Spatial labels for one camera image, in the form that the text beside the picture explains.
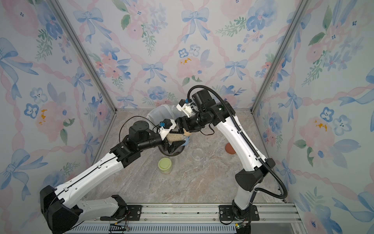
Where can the green lid jar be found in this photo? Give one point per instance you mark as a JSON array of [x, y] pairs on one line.
[[165, 165]]

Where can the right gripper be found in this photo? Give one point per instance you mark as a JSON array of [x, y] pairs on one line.
[[185, 119]]

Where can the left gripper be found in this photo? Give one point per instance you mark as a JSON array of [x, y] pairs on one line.
[[175, 145]]

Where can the red jar lid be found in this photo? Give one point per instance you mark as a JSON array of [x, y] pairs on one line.
[[229, 149]]

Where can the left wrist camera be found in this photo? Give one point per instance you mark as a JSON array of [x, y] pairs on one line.
[[165, 127]]

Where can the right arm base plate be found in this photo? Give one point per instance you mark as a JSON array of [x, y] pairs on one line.
[[233, 213]]

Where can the white trash bag liner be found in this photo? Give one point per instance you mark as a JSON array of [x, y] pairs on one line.
[[164, 111]]

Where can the aluminium front rail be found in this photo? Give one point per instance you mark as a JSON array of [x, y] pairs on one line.
[[199, 218]]

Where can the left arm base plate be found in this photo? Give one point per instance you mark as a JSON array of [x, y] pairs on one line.
[[130, 213]]

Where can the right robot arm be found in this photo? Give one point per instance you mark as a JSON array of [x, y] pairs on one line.
[[202, 110]]

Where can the glass jar with rice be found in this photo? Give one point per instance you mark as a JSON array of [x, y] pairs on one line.
[[198, 155]]

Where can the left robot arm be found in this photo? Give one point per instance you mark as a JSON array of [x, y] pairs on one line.
[[63, 207]]

